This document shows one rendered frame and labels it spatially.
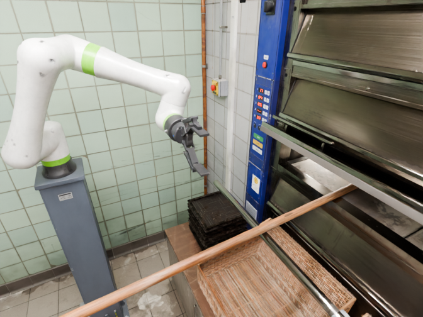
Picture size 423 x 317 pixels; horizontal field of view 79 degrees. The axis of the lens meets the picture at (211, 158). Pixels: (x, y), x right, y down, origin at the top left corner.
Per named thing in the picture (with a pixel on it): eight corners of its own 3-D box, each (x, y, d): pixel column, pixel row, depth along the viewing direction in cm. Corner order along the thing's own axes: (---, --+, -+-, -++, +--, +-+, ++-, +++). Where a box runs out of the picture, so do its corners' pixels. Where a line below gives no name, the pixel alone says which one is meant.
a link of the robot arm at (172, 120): (163, 139, 99) (160, 116, 95) (191, 134, 103) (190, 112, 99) (167, 145, 94) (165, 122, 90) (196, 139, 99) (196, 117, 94)
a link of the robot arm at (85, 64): (41, 65, 94) (41, 30, 88) (62, 60, 105) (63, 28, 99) (90, 81, 96) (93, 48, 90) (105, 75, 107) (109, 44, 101)
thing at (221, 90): (220, 92, 175) (221, 77, 170) (228, 95, 167) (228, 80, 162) (211, 93, 172) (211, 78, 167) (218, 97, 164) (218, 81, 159)
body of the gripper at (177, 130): (189, 118, 94) (199, 127, 86) (190, 139, 98) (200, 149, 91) (170, 122, 91) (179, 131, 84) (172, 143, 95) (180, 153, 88)
